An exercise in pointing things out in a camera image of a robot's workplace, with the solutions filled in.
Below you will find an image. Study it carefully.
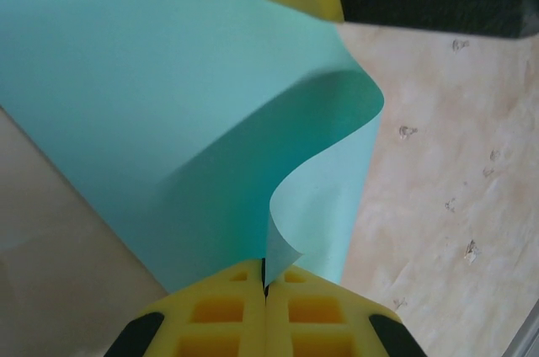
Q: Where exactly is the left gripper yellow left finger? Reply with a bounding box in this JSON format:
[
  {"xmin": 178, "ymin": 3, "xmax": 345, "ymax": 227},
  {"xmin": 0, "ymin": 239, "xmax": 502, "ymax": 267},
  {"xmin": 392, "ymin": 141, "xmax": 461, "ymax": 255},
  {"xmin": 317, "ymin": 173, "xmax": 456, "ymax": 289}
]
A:
[{"xmin": 109, "ymin": 259, "xmax": 266, "ymax": 357}]

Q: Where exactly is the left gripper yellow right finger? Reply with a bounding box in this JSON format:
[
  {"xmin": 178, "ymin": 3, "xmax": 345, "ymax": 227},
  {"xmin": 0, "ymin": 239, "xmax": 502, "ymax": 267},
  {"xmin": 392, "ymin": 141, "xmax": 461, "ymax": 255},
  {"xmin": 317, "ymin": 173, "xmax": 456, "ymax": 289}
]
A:
[{"xmin": 265, "ymin": 266, "xmax": 424, "ymax": 357}]

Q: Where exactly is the teal paper sheet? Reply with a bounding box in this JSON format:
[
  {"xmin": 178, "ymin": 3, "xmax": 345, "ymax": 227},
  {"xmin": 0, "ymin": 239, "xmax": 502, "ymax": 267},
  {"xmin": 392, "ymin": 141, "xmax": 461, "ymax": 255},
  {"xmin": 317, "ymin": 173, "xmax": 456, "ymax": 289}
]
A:
[{"xmin": 0, "ymin": 0, "xmax": 387, "ymax": 295}]

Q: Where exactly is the long aluminium mounting rail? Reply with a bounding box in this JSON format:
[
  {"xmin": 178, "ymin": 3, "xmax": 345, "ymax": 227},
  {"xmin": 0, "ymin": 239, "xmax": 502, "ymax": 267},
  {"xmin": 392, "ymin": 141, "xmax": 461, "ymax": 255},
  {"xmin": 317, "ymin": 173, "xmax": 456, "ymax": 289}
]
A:
[{"xmin": 511, "ymin": 314, "xmax": 539, "ymax": 357}]

